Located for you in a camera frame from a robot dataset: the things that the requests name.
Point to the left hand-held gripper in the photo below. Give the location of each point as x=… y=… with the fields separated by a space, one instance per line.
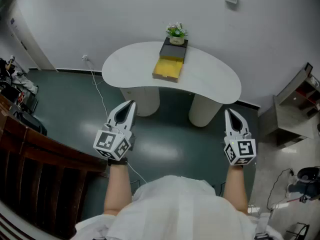
x=110 y=142

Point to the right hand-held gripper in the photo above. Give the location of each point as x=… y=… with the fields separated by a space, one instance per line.
x=246 y=149

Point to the white kidney-shaped table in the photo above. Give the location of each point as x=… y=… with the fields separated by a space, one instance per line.
x=132 y=66

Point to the yellow small drawer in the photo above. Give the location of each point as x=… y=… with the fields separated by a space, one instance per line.
x=167 y=67

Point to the black drawer cabinet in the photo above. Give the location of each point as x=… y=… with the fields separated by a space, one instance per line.
x=172 y=50

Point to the person's left forearm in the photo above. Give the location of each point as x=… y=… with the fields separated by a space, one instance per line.
x=118 y=189

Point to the person's right forearm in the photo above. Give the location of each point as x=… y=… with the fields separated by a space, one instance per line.
x=236 y=189

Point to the grey shelf unit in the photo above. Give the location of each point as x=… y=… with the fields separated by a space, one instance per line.
x=292 y=111

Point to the black round device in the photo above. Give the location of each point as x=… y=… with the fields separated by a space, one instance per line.
x=306 y=181

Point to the dark wooden furniture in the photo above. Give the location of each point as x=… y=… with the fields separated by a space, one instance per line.
x=37 y=154

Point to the black bag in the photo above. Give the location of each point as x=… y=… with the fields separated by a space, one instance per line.
x=30 y=124

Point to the potted flower plant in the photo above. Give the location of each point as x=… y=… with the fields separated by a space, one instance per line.
x=176 y=32

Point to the person's white shirt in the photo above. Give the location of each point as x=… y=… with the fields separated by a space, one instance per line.
x=175 y=209

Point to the pile of clutter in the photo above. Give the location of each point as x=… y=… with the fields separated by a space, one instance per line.
x=20 y=80

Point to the black metal stand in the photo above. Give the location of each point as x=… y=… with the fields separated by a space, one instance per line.
x=298 y=230

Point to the white wall plug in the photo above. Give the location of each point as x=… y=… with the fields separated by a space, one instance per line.
x=85 y=58

